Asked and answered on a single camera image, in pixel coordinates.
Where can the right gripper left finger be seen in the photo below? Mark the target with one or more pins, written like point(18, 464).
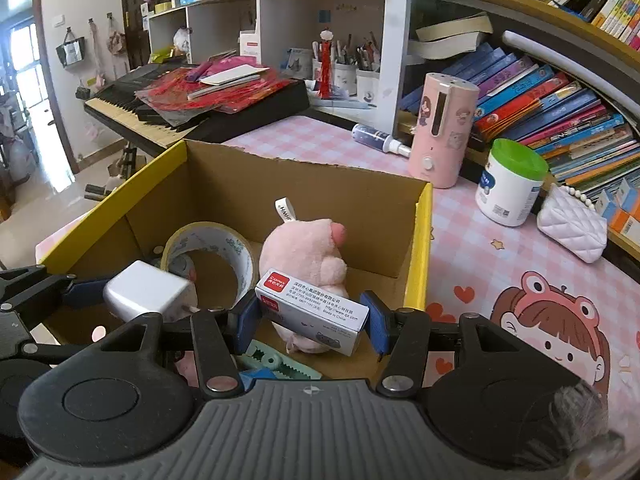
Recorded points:
point(220, 335)

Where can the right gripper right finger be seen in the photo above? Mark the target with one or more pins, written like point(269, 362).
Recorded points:
point(403, 336)

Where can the teal tape dispenser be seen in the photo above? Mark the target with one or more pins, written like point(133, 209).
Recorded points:
point(260, 356)

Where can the white red-label small box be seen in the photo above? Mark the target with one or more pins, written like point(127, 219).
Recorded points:
point(310, 319)

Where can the white cube box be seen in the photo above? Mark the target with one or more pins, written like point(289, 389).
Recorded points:
point(142, 288)

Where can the yellow tape roll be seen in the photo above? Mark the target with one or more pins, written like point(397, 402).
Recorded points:
point(217, 260)

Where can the pink pig plush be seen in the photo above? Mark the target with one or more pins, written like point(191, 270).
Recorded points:
point(307, 250)

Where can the yellow cardboard box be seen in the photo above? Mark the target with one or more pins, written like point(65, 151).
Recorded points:
point(387, 217)

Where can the white jar green lid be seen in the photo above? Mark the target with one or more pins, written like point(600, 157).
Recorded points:
point(510, 182)

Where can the spray bottle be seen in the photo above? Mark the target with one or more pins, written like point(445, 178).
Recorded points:
point(379, 140)

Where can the white quilted purse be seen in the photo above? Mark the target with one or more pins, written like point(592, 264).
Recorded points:
point(573, 224)

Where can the black electronic keyboard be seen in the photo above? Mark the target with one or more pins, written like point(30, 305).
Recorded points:
point(116, 107)

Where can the pink cylinder dispenser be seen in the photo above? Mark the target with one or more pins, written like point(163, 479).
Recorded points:
point(445, 119)

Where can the orange white carton lower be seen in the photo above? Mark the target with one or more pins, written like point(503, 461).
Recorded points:
point(618, 220)

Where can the orange white carton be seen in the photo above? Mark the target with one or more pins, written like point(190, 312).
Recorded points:
point(618, 220)
point(628, 198)

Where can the red packets pile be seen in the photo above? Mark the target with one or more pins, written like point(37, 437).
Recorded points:
point(224, 85)

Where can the white pen cup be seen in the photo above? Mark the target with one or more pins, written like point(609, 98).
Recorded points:
point(367, 86)

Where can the row of books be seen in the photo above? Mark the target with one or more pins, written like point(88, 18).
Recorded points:
point(587, 139)

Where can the orange white carton upper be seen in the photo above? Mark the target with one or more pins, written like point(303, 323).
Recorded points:
point(628, 198)

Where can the white shelf unit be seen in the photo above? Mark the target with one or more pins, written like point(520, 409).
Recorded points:
point(286, 35)

